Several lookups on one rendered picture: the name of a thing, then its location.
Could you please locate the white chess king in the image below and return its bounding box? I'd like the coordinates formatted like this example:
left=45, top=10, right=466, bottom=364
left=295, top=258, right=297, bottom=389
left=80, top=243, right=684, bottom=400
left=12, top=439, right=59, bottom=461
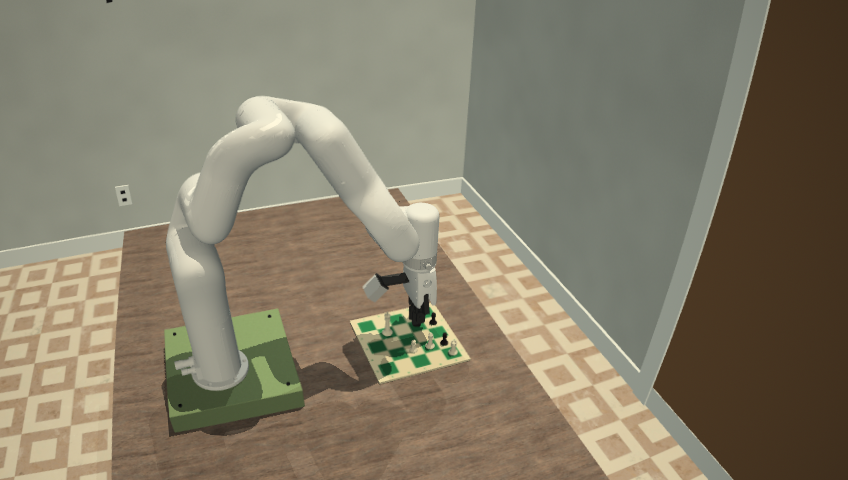
left=382, top=312, right=393, bottom=336

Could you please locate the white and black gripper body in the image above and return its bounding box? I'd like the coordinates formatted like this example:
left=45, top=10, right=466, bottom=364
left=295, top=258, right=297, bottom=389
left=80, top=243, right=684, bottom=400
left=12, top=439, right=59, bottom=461
left=403, top=263, right=437, bottom=308

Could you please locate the green and cream chessboard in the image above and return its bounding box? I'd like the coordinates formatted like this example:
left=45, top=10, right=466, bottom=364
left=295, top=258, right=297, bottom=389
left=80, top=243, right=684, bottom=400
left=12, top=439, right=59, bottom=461
left=350, top=303, right=471, bottom=384

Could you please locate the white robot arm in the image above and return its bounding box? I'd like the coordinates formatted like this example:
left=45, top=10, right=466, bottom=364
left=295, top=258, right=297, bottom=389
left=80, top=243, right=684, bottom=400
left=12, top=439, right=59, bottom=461
left=166, top=96, right=439, bottom=391

